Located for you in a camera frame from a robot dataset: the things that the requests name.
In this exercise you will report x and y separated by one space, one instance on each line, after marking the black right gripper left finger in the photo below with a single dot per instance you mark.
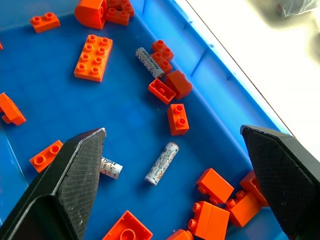
75 170

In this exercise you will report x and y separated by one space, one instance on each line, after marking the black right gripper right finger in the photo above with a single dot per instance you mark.
282 170

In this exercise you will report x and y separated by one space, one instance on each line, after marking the orange two-stud flat brick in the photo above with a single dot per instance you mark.
45 23
45 156

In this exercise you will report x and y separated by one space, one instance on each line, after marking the white AA battery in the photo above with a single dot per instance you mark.
150 62
162 164
111 168

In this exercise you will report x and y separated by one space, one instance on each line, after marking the blue plastic bin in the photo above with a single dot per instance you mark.
62 112

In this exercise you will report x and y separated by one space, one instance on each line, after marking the orange upturned square brick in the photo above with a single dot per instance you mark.
127 227

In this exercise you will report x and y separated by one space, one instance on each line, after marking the orange eight-stud plate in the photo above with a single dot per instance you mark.
93 58

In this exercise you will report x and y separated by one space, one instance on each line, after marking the orange upturned hollow brick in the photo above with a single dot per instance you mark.
161 91

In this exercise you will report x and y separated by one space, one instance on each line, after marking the orange rounded-edge brick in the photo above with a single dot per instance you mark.
178 83

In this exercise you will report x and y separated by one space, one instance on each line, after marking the orange curved plastic building brick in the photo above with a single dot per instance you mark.
90 13

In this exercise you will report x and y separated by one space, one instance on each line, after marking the clear plastic bag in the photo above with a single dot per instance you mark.
297 6

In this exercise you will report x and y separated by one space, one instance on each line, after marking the orange studded brick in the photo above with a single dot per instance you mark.
126 6

